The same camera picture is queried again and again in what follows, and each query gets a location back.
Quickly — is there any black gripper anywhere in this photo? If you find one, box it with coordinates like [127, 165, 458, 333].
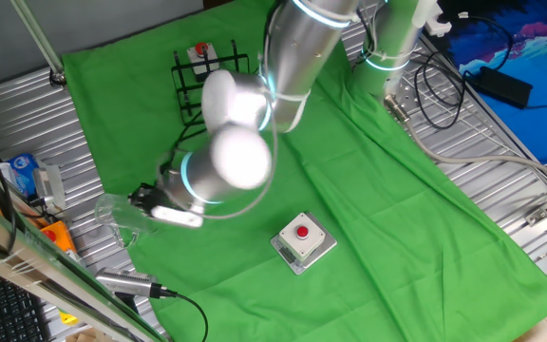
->
[127, 182, 180, 220]

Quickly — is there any clear glass cup with handle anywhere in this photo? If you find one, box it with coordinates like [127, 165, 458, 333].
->
[93, 191, 161, 250]

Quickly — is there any orange box with red button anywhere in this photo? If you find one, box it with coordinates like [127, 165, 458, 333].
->
[40, 219, 78, 254]

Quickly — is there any blue tissue pack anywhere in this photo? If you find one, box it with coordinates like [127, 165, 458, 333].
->
[7, 152, 42, 199]

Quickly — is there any white box with red button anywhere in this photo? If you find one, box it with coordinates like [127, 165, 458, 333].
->
[277, 211, 328, 264]
[186, 41, 221, 83]

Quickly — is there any black keyboard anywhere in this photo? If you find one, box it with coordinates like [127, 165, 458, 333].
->
[0, 264, 50, 342]

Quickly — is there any green cloth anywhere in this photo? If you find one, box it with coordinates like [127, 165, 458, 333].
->
[62, 0, 547, 342]

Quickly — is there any black power adapter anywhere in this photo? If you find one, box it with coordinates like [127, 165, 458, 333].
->
[464, 66, 535, 111]

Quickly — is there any blue patterned mat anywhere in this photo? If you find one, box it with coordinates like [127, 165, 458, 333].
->
[438, 0, 547, 165]

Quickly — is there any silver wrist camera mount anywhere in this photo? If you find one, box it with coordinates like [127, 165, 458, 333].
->
[149, 203, 205, 230]

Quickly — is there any silver camera on stand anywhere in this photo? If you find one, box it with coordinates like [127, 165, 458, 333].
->
[94, 266, 161, 314]

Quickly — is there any silver ribbed camera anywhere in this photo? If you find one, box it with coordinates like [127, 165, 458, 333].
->
[32, 162, 68, 211]

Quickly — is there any black camera cable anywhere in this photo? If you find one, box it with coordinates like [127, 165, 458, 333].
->
[151, 283, 210, 342]

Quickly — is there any aluminium frame beam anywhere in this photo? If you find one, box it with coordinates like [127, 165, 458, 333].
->
[0, 188, 173, 342]

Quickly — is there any black wire cup rack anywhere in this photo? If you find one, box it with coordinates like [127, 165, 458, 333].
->
[170, 38, 252, 127]

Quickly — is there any thin aluminium frame pole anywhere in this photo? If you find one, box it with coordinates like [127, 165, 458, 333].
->
[9, 0, 67, 88]

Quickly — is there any black coiled base cable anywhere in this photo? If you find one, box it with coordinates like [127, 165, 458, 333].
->
[412, 50, 467, 132]

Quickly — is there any grey corrugated hose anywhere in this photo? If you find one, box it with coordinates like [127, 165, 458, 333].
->
[384, 93, 547, 191]

